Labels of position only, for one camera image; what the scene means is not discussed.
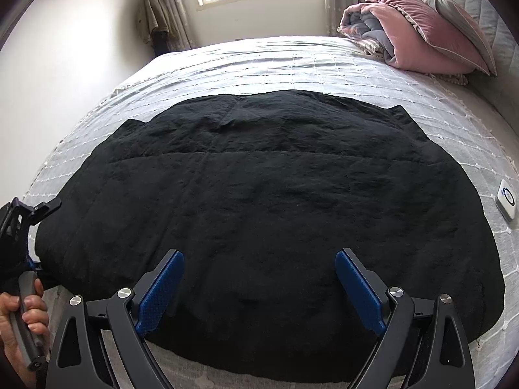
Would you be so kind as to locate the person's left hand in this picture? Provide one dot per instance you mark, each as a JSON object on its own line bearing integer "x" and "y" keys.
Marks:
{"x": 36, "y": 316}

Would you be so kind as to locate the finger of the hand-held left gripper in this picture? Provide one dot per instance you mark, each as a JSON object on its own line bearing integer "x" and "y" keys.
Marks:
{"x": 42, "y": 210}

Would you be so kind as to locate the hanging grey-brown garment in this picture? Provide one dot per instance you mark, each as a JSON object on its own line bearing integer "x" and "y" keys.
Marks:
{"x": 152, "y": 14}

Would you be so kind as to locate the black long coat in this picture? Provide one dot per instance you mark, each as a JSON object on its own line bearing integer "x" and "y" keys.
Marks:
{"x": 259, "y": 194}

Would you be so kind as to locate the small white device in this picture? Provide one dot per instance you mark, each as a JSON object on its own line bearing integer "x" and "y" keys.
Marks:
{"x": 509, "y": 200}

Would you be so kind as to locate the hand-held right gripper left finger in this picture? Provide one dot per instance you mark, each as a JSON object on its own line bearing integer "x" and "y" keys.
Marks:
{"x": 156, "y": 295}

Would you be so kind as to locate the grey and pink pillow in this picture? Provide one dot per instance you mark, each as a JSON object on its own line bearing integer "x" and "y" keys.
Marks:
{"x": 438, "y": 4}

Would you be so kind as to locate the bed with grey quilted cover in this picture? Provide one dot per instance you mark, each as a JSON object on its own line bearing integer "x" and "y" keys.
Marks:
{"x": 243, "y": 65}

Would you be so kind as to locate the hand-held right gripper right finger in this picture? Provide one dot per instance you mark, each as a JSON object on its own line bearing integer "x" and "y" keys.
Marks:
{"x": 361, "y": 291}

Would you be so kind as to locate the grey quilted headboard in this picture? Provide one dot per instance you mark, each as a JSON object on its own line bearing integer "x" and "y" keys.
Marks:
{"x": 488, "y": 20}

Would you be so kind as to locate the pink folded quilt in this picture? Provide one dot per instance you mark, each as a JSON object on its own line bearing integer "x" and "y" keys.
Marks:
{"x": 409, "y": 36}

